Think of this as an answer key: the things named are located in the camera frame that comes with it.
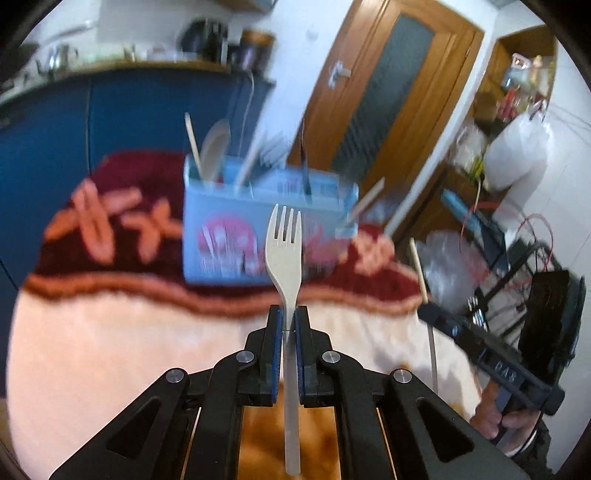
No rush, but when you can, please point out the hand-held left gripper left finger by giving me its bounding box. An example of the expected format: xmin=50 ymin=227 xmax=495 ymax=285
xmin=48 ymin=305 xmax=283 ymax=480

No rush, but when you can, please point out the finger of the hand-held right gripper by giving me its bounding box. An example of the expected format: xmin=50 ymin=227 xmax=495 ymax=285
xmin=417 ymin=301 xmax=488 ymax=354

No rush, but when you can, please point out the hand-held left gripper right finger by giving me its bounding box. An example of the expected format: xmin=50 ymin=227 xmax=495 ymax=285
xmin=294 ymin=305 xmax=527 ymax=480

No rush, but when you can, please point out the beige plastic fork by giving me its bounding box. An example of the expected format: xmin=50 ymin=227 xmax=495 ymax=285
xmin=265 ymin=203 xmax=304 ymax=476

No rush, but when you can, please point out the blue plastic utensil box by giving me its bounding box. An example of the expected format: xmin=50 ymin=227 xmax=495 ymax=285
xmin=181 ymin=154 xmax=361 ymax=285

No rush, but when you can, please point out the beige plastic spoon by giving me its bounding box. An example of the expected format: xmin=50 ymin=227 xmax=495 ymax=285
xmin=200 ymin=119 xmax=232 ymax=184

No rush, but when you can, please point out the white plastic chopstick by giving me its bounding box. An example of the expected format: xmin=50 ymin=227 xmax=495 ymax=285
xmin=184 ymin=112 xmax=203 ymax=182

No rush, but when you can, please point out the person's right hand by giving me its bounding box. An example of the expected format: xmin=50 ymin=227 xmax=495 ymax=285
xmin=470 ymin=382 xmax=542 ymax=455

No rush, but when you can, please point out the clear plastic bag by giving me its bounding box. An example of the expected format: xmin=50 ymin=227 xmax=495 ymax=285
xmin=422 ymin=230 xmax=483 ymax=298

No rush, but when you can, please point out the black metal rack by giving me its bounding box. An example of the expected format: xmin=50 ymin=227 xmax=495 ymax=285
xmin=438 ymin=188 xmax=571 ymax=334

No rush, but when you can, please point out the red and peach fleece blanket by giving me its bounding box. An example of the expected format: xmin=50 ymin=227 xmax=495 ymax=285
xmin=7 ymin=151 xmax=485 ymax=480

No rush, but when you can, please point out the large white plastic bag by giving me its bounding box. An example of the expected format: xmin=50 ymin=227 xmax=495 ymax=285
xmin=484 ymin=114 xmax=553 ymax=193

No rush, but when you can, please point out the small white plastic bag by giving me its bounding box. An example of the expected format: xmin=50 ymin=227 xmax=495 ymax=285
xmin=453 ymin=119 xmax=491 ymax=172

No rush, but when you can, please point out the thin metal utensil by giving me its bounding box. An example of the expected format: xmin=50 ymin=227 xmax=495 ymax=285
xmin=299 ymin=119 xmax=312 ymax=197

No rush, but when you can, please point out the wooden door with glass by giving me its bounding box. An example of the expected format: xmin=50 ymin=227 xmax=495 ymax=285
xmin=299 ymin=0 xmax=486 ymax=200

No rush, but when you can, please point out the dark storage jar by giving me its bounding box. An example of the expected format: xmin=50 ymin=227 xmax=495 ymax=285
xmin=239 ymin=29 xmax=276 ymax=71

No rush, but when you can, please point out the blue kitchen cabinet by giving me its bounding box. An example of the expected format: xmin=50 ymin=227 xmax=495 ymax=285
xmin=0 ymin=68 xmax=279 ymax=398

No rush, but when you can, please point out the black kitchen appliance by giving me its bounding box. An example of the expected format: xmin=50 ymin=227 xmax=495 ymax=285
xmin=181 ymin=17 xmax=230 ymax=64

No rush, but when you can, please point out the steel kettle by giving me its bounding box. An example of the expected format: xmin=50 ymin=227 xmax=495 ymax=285
xmin=33 ymin=42 xmax=80 ymax=75

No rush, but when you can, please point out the red cable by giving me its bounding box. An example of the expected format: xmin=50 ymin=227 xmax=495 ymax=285
xmin=465 ymin=200 xmax=556 ymax=271

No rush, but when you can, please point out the white power cable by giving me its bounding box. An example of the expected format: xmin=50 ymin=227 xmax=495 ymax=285
xmin=241 ymin=68 xmax=258 ymax=155

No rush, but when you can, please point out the silver door handle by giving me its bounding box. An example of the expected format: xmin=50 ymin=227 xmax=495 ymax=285
xmin=329 ymin=61 xmax=352 ymax=89

